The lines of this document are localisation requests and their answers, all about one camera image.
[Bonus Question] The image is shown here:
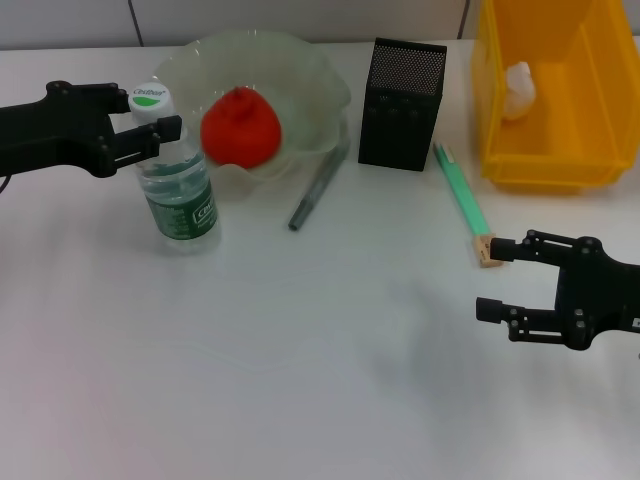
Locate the green glass fruit bowl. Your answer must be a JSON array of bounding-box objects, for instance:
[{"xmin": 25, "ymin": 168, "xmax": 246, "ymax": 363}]
[{"xmin": 152, "ymin": 28, "xmax": 354, "ymax": 201}]

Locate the red-orange knitted orange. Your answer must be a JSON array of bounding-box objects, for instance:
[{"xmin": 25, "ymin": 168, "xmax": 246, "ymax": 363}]
[{"xmin": 200, "ymin": 85, "xmax": 282, "ymax": 170}]

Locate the tan eraser block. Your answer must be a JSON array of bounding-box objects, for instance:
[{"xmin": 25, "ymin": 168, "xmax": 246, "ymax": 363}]
[{"xmin": 472, "ymin": 233, "xmax": 504, "ymax": 270}]

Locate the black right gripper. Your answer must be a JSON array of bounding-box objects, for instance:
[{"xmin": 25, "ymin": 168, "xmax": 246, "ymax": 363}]
[{"xmin": 474, "ymin": 228, "xmax": 640, "ymax": 351}]

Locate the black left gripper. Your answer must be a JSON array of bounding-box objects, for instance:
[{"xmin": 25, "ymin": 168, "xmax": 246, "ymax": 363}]
[{"xmin": 0, "ymin": 80, "xmax": 183, "ymax": 180}]

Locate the yellow plastic bin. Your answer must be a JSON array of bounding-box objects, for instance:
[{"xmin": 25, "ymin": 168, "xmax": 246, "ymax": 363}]
[{"xmin": 472, "ymin": 0, "xmax": 640, "ymax": 194}]

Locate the clear green-label water bottle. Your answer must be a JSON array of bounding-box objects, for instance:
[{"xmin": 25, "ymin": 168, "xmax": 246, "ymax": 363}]
[{"xmin": 127, "ymin": 82, "xmax": 221, "ymax": 255}]

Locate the white paper ball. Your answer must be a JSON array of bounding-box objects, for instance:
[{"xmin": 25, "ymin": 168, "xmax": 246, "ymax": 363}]
[{"xmin": 501, "ymin": 60, "xmax": 539, "ymax": 121}]

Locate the black mesh pen holder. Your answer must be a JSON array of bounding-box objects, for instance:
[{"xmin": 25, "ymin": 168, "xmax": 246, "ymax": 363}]
[{"xmin": 357, "ymin": 37, "xmax": 449, "ymax": 173}]

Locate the dark grey marker pen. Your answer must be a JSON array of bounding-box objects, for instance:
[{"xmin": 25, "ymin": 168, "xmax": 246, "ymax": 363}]
[{"xmin": 287, "ymin": 142, "xmax": 351, "ymax": 232}]

